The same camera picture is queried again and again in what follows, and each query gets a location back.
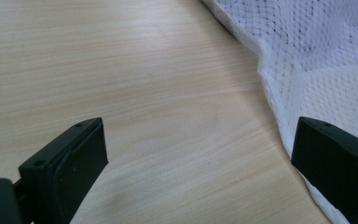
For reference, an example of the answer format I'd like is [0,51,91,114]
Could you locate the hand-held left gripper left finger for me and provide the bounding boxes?
[18,117,109,224]

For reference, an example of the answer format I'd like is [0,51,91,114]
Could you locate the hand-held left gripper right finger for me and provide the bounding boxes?
[291,116,358,224]

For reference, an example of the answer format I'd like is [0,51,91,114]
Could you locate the white mesh laundry bag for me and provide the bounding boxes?
[200,0,358,224]

